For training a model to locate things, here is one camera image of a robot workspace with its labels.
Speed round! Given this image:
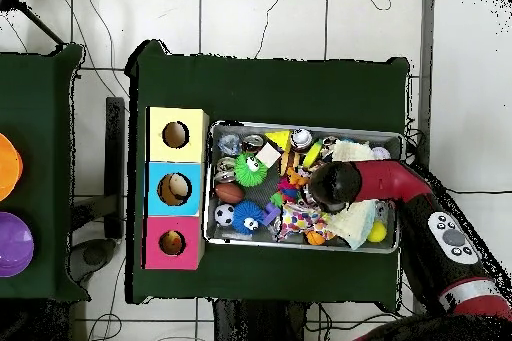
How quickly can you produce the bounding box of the small orange basketball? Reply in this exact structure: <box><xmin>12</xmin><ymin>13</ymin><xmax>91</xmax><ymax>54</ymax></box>
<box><xmin>306</xmin><ymin>228</ymin><xmax>328</xmax><ymax>246</ymax></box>

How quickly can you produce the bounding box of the green spiky ball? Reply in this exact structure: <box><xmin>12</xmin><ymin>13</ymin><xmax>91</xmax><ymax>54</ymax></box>
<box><xmin>234</xmin><ymin>152</ymin><xmax>269</xmax><ymax>189</ymax></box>

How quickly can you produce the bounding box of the orange plate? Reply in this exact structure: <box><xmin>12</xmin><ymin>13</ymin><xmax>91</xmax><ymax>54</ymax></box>
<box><xmin>0</xmin><ymin>132</ymin><xmax>24</xmax><ymax>202</ymax></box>

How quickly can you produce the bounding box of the wooden cube block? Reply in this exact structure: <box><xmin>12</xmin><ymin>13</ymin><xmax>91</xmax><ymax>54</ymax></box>
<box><xmin>255</xmin><ymin>143</ymin><xmax>283</xmax><ymax>168</ymax></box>

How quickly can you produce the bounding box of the yellow plush duck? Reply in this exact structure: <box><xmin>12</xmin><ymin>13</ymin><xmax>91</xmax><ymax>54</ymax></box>
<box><xmin>162</xmin><ymin>232</ymin><xmax>185</xmax><ymax>255</ymax></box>

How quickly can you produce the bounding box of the small black white soccer ball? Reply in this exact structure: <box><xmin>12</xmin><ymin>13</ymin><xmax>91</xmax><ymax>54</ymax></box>
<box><xmin>214</xmin><ymin>204</ymin><xmax>237</xmax><ymax>228</ymax></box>

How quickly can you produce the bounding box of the cream yellow waffle cloth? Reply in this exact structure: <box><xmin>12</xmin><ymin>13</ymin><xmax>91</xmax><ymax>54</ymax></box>
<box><xmin>327</xmin><ymin>139</ymin><xmax>379</xmax><ymax>250</ymax></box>

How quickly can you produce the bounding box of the wooden box with three holes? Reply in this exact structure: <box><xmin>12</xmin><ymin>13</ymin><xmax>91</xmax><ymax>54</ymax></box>
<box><xmin>143</xmin><ymin>106</ymin><xmax>211</xmax><ymax>271</ymax></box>

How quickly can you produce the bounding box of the blue spiky ball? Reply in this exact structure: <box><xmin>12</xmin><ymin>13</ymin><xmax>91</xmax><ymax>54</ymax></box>
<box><xmin>231</xmin><ymin>200</ymin><xmax>267</xmax><ymax>236</ymax></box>

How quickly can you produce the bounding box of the silver metal can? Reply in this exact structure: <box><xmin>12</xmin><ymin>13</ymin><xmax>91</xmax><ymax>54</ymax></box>
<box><xmin>290</xmin><ymin>128</ymin><xmax>314</xmax><ymax>152</ymax></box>

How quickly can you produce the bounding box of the dark green table cloth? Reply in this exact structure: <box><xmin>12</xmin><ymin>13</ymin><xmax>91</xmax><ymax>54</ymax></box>
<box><xmin>126</xmin><ymin>39</ymin><xmax>413</xmax><ymax>305</ymax></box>
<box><xmin>0</xmin><ymin>44</ymin><xmax>85</xmax><ymax>301</ymax></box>

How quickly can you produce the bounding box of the brown toy football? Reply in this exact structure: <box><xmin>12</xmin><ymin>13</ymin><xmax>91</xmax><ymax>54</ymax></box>
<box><xmin>214</xmin><ymin>183</ymin><xmax>246</xmax><ymax>205</ymax></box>

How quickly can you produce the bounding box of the yellow ball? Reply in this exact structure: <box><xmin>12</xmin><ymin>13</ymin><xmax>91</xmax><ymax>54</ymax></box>
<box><xmin>367</xmin><ymin>221</ymin><xmax>389</xmax><ymax>244</ymax></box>

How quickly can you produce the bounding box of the purple plate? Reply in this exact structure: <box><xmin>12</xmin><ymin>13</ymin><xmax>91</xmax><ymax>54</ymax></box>
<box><xmin>0</xmin><ymin>211</ymin><xmax>35</xmax><ymax>278</ymax></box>

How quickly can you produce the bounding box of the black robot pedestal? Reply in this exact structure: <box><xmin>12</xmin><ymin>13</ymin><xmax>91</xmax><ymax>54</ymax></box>
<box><xmin>211</xmin><ymin>300</ymin><xmax>321</xmax><ymax>341</ymax></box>

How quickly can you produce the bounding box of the yellow plastic block toy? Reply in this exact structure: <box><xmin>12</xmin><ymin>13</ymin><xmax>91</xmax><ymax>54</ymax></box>
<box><xmin>265</xmin><ymin>130</ymin><xmax>293</xmax><ymax>152</ymax></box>

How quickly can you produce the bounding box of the colourful patterned cloth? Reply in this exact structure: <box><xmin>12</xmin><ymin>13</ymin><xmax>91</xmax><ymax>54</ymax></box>
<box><xmin>275</xmin><ymin>200</ymin><xmax>329</xmax><ymax>238</ymax></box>

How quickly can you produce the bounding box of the shallow wire mesh bin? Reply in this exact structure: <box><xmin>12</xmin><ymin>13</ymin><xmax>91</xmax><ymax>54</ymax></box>
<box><xmin>206</xmin><ymin>120</ymin><xmax>404</xmax><ymax>254</ymax></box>

